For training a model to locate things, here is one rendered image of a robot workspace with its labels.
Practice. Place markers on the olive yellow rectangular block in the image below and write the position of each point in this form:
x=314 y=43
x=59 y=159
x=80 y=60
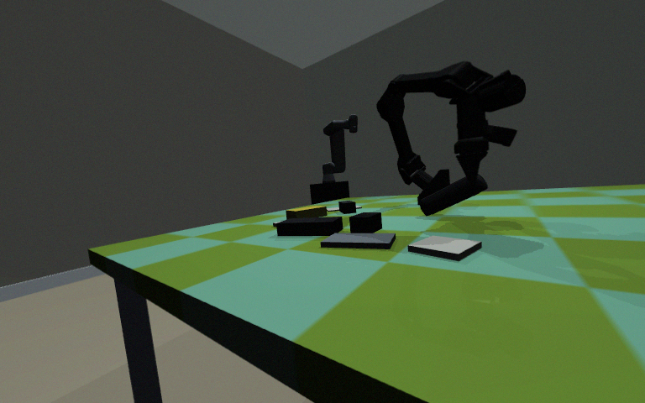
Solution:
x=315 y=211

